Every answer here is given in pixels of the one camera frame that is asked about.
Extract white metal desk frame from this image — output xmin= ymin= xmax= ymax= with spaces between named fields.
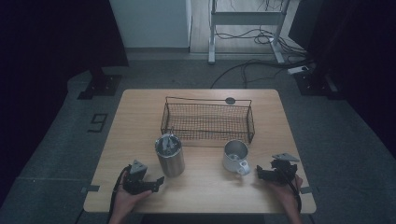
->
xmin=207 ymin=0 xmax=292 ymax=65

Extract hand-held gripper black cable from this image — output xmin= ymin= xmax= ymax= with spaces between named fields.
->
xmin=275 ymin=166 xmax=303 ymax=214
xmin=107 ymin=165 xmax=132 ymax=223

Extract person's right hand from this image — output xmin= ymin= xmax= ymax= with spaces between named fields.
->
xmin=264 ymin=174 xmax=304 ymax=213

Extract person's left hand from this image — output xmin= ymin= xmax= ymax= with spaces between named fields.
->
xmin=109 ymin=172 xmax=153 ymax=219

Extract white power strip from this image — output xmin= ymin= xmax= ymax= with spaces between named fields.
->
xmin=287 ymin=64 xmax=310 ymax=76

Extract left hand-held gripper black cable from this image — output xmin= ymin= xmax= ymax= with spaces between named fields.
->
xmin=107 ymin=165 xmax=132 ymax=223

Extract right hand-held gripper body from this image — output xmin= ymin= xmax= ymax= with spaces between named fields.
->
xmin=270 ymin=152 xmax=301 ymax=187

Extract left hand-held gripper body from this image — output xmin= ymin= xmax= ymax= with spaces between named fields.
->
xmin=122 ymin=159 xmax=153 ymax=196

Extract black floor cables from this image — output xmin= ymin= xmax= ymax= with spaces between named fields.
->
xmin=209 ymin=26 xmax=316 ymax=90

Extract dark curtain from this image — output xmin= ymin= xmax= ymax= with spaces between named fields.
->
xmin=0 ymin=0 xmax=130 ymax=206
xmin=288 ymin=0 xmax=396 ymax=160

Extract black wire mesh basket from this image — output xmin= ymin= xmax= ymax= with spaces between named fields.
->
xmin=160 ymin=96 xmax=256 ymax=146

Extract short steel cup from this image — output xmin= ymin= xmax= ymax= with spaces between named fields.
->
xmin=221 ymin=139 xmax=251 ymax=176

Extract right hand-held gripper black cable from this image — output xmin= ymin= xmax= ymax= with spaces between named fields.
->
xmin=275 ymin=166 xmax=303 ymax=214

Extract black stand base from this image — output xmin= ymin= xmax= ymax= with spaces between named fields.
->
xmin=77 ymin=66 xmax=123 ymax=101
xmin=293 ymin=62 xmax=345 ymax=101

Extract steel tumbler with straw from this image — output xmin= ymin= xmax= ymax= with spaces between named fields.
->
xmin=154 ymin=128 xmax=186 ymax=178

